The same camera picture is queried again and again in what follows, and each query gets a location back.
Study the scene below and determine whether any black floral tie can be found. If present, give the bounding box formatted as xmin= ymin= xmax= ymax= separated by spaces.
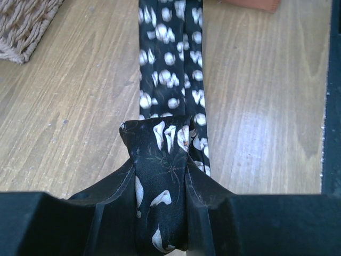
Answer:
xmin=120 ymin=1 xmax=210 ymax=255

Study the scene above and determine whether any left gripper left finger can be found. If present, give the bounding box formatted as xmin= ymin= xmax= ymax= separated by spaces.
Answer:
xmin=1 ymin=161 xmax=136 ymax=255

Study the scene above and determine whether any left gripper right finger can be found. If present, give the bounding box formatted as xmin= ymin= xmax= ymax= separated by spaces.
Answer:
xmin=185 ymin=159 xmax=340 ymax=255

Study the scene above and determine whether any orange compartment tray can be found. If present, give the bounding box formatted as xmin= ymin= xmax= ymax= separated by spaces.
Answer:
xmin=221 ymin=0 xmax=281 ymax=13

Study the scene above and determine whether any wicker basket with liner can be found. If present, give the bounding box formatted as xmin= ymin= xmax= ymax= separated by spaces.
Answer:
xmin=1 ymin=0 xmax=63 ymax=64

